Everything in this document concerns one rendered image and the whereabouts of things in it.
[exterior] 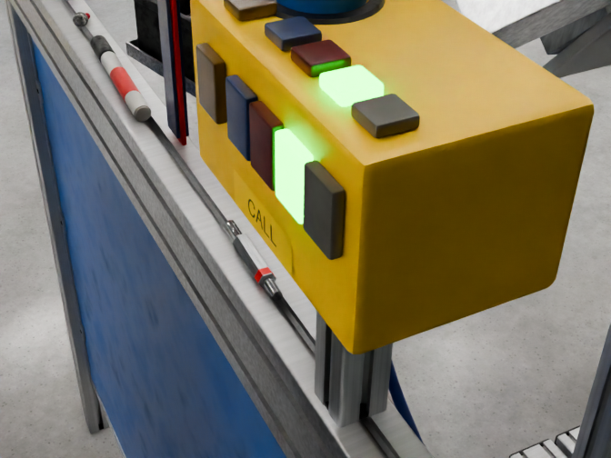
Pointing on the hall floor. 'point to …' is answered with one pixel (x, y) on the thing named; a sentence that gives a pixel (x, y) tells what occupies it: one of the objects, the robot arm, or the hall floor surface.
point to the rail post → (94, 413)
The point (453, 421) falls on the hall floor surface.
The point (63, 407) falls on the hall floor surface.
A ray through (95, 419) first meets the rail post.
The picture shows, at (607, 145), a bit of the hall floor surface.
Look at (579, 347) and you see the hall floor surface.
